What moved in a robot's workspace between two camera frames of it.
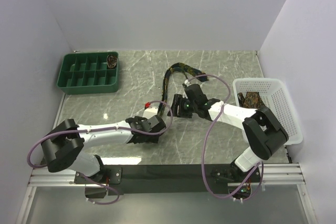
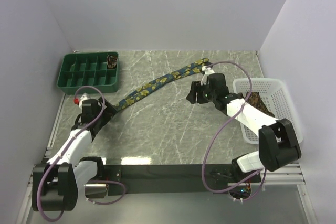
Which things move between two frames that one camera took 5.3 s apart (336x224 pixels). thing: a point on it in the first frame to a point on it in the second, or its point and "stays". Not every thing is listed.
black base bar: x=166 y=179 stays
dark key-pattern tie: x=252 y=100 stays
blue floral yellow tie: x=199 y=74 to x=195 y=67
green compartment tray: x=88 y=73 stays
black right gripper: x=178 y=100 to x=197 y=87
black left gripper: x=153 y=138 to x=109 y=111
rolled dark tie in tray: x=111 y=61 stays
